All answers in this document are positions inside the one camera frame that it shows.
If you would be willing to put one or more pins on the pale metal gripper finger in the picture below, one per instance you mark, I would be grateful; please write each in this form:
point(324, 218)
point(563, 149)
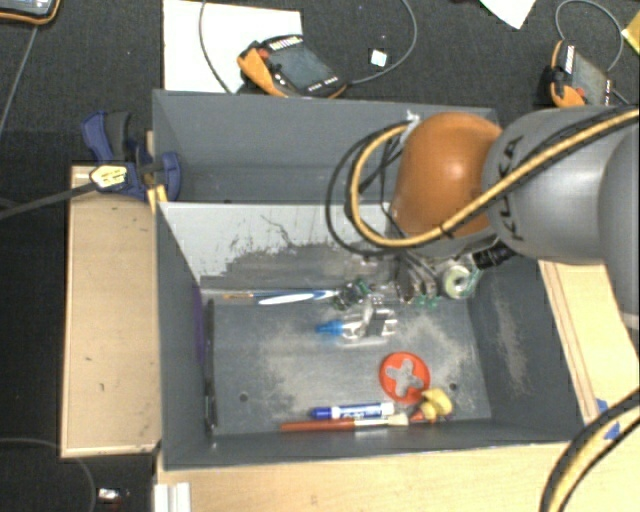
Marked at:
point(361, 325)
point(386, 327)

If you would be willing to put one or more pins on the small blue cap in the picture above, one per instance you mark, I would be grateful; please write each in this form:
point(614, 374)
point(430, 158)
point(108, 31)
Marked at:
point(330, 328)

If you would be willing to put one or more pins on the dark green small object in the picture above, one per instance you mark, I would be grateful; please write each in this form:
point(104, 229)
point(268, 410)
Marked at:
point(352, 292)

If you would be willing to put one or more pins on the orange-red disc with cross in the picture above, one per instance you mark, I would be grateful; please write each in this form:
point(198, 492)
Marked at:
point(392, 362)

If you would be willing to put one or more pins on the blue and white toothbrush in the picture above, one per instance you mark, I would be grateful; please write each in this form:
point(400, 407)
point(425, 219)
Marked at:
point(285, 299)

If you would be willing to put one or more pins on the blue and white marker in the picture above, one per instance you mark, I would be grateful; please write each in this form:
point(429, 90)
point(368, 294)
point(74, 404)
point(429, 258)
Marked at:
point(350, 412)

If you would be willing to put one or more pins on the yellow toy duck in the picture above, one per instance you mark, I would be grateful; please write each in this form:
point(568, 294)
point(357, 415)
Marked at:
point(436, 402)

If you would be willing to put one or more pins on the grey metal bin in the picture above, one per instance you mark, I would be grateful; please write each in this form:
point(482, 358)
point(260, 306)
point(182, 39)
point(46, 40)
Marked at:
point(300, 150)

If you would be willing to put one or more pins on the pale wood board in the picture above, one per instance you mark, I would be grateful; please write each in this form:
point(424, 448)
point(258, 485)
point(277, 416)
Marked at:
point(112, 325)

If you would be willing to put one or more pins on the black cylinder on white bracket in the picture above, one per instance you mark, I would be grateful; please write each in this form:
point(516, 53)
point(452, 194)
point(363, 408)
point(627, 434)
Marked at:
point(456, 282)

